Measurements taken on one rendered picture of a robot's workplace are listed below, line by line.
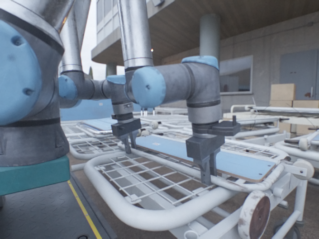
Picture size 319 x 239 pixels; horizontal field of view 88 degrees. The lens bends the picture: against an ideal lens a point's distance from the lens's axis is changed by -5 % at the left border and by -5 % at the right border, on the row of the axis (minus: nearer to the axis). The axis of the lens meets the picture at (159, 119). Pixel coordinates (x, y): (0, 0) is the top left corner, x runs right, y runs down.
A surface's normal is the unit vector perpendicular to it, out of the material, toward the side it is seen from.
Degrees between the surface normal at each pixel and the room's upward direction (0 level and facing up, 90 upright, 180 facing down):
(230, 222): 0
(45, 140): 70
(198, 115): 101
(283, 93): 90
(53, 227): 0
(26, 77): 95
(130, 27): 94
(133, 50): 94
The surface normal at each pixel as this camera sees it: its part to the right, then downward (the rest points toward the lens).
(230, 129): -0.40, 0.27
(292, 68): -0.80, 0.06
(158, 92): 0.41, 0.36
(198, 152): -0.72, 0.26
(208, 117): -0.04, 0.24
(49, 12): 0.89, 0.30
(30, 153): 0.55, -0.26
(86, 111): 0.59, 0.08
